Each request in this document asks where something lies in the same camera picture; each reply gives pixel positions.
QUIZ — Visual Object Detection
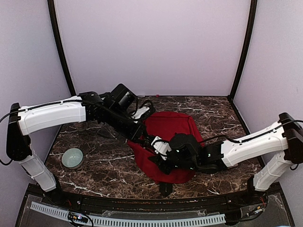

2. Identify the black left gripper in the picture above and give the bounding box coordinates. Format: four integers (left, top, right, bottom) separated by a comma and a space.
106, 106, 150, 143

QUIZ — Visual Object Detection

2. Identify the red student backpack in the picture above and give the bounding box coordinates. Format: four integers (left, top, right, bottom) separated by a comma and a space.
127, 112, 202, 195

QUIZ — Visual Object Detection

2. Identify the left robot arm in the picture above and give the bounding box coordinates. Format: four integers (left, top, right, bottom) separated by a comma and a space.
1, 84, 154, 206

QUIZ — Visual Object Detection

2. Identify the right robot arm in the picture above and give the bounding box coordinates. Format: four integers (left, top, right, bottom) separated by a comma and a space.
146, 113, 303, 205

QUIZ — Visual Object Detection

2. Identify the white floral ceramic mug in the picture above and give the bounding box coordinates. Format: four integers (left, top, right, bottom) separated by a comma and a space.
74, 122, 88, 132

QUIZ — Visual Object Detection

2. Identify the teal ceramic bowl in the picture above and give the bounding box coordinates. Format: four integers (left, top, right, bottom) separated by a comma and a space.
62, 148, 84, 169

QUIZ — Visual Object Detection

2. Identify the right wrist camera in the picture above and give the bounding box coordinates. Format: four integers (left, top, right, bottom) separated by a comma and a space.
151, 136, 172, 159

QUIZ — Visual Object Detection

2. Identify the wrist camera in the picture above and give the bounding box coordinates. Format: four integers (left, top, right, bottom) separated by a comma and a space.
131, 100, 156, 121
151, 136, 172, 159

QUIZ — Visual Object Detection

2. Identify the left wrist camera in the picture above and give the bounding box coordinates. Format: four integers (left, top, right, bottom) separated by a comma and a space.
131, 100, 156, 121

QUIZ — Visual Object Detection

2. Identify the white slotted cable duct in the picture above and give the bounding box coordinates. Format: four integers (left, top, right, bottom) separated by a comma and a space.
30, 201, 226, 227

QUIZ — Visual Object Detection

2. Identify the black front rail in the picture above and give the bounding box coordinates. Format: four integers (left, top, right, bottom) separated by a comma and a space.
25, 183, 282, 216

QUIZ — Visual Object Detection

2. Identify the left black frame post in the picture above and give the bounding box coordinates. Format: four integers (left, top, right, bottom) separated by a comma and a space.
47, 0, 76, 96

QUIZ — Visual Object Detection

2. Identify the black frame post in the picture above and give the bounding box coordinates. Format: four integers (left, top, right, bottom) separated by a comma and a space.
229, 0, 258, 102
47, 0, 76, 96

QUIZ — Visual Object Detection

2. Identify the right black frame post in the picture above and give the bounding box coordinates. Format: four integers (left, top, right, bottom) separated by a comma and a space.
229, 0, 258, 102

